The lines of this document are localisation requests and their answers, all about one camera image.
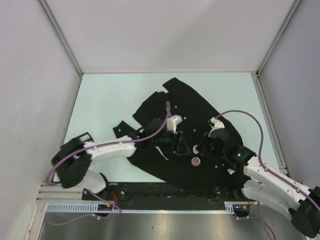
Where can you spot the pink red round brooch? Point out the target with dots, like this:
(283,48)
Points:
(195,161)

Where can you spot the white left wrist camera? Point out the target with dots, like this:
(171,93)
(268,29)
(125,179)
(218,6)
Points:
(173,122)

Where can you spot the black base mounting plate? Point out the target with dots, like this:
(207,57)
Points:
(123,191)

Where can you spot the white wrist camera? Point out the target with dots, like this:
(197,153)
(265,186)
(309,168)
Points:
(216,124)
(173,122)

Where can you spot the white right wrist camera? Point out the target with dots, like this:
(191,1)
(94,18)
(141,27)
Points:
(216,124)

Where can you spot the white slotted cable duct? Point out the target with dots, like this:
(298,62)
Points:
(64,207)

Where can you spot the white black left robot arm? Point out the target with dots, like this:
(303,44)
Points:
(73,161)

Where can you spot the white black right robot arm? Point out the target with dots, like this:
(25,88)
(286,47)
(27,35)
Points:
(297,202)

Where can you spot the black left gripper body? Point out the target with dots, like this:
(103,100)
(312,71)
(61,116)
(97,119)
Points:
(167,139)

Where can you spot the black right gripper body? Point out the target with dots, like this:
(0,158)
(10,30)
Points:
(210,148)

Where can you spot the aluminium frame rail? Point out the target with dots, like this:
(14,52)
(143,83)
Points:
(56,193)

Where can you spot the black button-up shirt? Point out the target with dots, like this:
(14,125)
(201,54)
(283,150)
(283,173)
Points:
(161,162)

